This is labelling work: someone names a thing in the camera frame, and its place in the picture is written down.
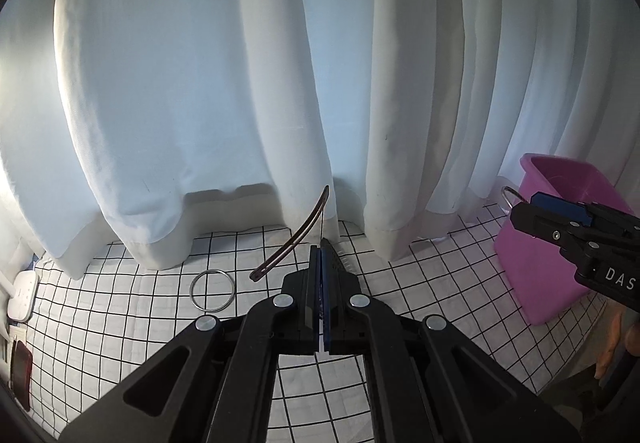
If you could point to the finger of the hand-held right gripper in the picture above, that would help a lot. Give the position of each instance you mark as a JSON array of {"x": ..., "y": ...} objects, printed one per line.
[
  {"x": 550, "y": 233},
  {"x": 557, "y": 205}
]

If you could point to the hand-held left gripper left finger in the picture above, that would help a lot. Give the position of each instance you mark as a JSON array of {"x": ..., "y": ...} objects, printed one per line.
[{"x": 314, "y": 293}]

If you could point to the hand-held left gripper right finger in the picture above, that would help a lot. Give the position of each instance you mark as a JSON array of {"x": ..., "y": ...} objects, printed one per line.
[{"x": 327, "y": 303}]

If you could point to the pink plastic bin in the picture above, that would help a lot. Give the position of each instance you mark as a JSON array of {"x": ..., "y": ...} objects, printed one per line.
[{"x": 530, "y": 273}]

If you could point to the thin brown hair band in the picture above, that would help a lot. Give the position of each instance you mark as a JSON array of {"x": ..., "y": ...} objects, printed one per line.
[{"x": 326, "y": 193}]

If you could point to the person's right hand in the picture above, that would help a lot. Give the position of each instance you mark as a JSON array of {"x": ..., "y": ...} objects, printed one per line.
[{"x": 617, "y": 343}]

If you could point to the white grid tablecloth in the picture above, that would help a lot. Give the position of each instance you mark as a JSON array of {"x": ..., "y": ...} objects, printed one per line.
[{"x": 125, "y": 323}]

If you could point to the white curtain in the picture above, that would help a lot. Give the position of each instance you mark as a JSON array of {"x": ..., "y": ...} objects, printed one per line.
[{"x": 200, "y": 73}]

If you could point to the white power strip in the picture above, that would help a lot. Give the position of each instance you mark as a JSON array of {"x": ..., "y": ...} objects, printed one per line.
[{"x": 22, "y": 295}]

